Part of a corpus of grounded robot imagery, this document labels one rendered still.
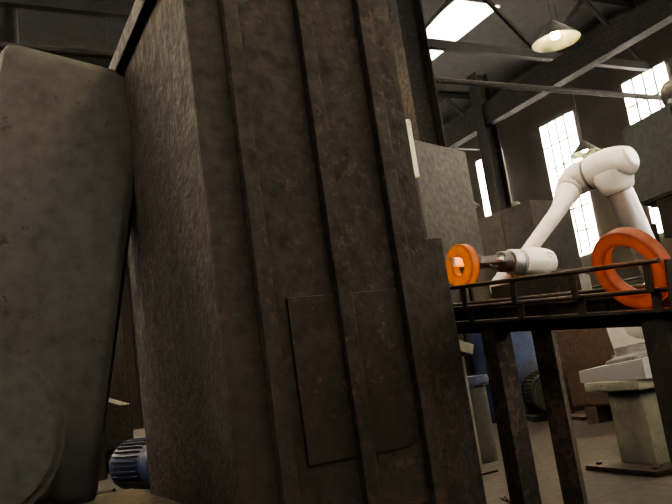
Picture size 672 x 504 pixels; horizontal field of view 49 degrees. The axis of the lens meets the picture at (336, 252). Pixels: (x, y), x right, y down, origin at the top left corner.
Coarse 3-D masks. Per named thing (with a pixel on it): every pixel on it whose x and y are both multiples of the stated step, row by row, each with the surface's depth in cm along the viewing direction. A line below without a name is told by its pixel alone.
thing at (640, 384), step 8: (584, 384) 305; (592, 384) 300; (600, 384) 295; (608, 384) 291; (616, 384) 286; (624, 384) 282; (632, 384) 278; (640, 384) 276; (648, 384) 277; (592, 392) 301
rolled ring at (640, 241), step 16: (608, 240) 158; (624, 240) 155; (640, 240) 151; (656, 240) 152; (592, 256) 164; (608, 256) 162; (656, 256) 150; (608, 272) 163; (656, 272) 152; (608, 288) 164; (624, 288) 162; (624, 304) 162; (640, 304) 159
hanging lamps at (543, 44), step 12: (552, 24) 912; (540, 36) 907; (552, 36) 921; (564, 36) 935; (576, 36) 923; (108, 48) 1075; (540, 48) 944; (552, 48) 949; (588, 144) 1468; (576, 156) 1507
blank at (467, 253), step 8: (456, 248) 249; (464, 248) 245; (472, 248) 246; (448, 256) 253; (456, 256) 249; (464, 256) 245; (472, 256) 243; (448, 264) 253; (464, 264) 245; (472, 264) 242; (448, 272) 253; (456, 272) 251; (464, 272) 245; (472, 272) 242; (456, 280) 249; (464, 280) 245; (472, 280) 244
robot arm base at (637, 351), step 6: (618, 348) 295; (624, 348) 293; (630, 348) 292; (636, 348) 291; (642, 348) 290; (618, 354) 296; (624, 354) 293; (630, 354) 291; (636, 354) 288; (642, 354) 288; (612, 360) 298; (618, 360) 295; (624, 360) 292
